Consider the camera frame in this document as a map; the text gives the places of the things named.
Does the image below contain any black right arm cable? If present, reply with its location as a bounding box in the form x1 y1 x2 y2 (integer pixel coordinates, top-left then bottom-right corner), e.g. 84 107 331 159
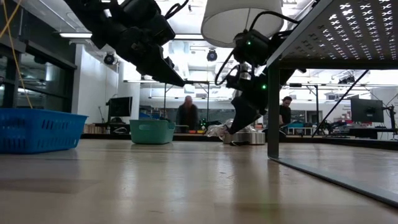
214 11 301 86

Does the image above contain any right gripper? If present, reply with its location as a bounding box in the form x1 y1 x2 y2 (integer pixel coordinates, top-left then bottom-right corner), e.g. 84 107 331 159
225 67 270 135

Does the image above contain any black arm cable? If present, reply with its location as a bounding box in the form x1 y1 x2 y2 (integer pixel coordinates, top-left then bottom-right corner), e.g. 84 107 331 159
164 0 190 20
214 11 301 86

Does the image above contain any black aluminium table frame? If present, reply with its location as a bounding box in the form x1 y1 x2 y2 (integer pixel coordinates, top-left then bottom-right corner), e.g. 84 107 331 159
80 133 398 151

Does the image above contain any grey perforated metal stand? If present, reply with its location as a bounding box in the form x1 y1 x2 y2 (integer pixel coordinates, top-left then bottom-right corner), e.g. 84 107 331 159
266 0 398 208

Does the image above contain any person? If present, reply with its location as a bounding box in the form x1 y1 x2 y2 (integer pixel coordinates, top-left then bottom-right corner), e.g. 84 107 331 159
279 95 295 134
175 95 200 133

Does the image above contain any silver table lamp white shade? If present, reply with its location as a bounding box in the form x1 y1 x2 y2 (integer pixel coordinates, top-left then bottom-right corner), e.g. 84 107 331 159
200 0 285 146

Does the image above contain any long ceiling light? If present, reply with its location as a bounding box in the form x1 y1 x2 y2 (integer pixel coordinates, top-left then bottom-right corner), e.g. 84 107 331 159
58 32 94 40

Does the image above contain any black computer monitor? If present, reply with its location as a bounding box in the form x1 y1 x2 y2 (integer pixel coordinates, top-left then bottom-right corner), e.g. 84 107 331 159
107 96 134 118
350 98 385 124

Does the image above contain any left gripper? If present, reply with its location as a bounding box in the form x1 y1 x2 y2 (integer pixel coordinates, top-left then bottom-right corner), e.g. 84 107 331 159
116 14 194 88

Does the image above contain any yellow extension cord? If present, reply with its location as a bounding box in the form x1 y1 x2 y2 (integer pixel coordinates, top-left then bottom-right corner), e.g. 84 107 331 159
0 0 34 110

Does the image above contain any blue perforated plastic basket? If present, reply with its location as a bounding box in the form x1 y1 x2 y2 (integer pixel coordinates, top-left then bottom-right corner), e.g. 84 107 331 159
0 108 89 155

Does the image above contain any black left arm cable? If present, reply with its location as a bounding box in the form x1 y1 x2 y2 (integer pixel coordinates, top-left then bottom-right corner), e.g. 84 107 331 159
164 0 190 20

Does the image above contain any small turquoise plastic bin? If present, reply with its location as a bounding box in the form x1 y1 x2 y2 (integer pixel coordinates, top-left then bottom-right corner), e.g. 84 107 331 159
129 119 177 145

